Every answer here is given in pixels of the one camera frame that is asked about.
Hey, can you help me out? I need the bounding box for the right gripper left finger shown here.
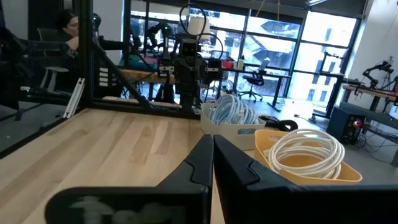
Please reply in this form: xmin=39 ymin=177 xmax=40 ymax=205
xmin=45 ymin=133 xmax=215 ymax=224

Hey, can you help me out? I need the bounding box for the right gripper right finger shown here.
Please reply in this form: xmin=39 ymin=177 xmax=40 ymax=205
xmin=213 ymin=134 xmax=398 ymax=224

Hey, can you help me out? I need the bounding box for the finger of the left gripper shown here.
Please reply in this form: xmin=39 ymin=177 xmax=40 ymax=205
xmin=190 ymin=57 xmax=206 ymax=83
xmin=175 ymin=57 xmax=191 ymax=83

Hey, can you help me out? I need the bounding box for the blue cable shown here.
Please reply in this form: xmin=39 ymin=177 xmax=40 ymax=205
xmin=231 ymin=104 xmax=261 ymax=135
xmin=208 ymin=94 xmax=233 ymax=125
xmin=217 ymin=95 xmax=249 ymax=126

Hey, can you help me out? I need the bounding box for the white cable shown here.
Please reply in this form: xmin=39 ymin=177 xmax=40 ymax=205
xmin=266 ymin=148 xmax=343 ymax=180
xmin=268 ymin=128 xmax=346 ymax=171

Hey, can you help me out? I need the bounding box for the orange plastic bin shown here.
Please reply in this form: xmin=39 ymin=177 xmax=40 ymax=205
xmin=254 ymin=128 xmax=364 ymax=187

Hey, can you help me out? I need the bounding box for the black office chair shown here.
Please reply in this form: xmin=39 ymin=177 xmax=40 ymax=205
xmin=238 ymin=72 xmax=266 ymax=104

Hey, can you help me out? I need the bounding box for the small white lampshade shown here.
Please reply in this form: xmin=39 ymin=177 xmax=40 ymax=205
xmin=186 ymin=16 xmax=213 ymax=42

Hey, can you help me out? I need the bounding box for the black office desk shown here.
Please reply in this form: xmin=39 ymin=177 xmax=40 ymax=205
xmin=221 ymin=66 xmax=294 ymax=113

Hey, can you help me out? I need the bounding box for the grey plastic bin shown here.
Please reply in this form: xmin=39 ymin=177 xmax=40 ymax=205
xmin=200 ymin=101 xmax=267 ymax=151

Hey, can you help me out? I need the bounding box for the black computer case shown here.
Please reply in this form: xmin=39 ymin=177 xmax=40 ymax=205
xmin=325 ymin=105 xmax=368 ymax=146

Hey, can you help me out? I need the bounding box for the person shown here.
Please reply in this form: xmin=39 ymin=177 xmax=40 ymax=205
xmin=0 ymin=8 xmax=125 ymax=103

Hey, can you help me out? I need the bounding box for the grey office chair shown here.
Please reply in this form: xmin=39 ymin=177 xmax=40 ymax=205
xmin=36 ymin=27 xmax=70 ymax=95

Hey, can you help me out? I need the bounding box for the wooden workbench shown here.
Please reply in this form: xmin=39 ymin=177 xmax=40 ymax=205
xmin=341 ymin=83 xmax=398 ymax=105

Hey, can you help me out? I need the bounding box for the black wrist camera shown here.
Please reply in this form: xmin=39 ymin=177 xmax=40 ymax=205
xmin=179 ymin=33 xmax=200 ymax=58

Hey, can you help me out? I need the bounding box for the black aluminium rig frame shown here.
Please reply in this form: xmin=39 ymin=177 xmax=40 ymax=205
xmin=0 ymin=0 xmax=200 ymax=160

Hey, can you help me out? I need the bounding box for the white aluminium rail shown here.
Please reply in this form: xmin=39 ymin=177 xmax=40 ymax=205
xmin=62 ymin=77 xmax=86 ymax=120

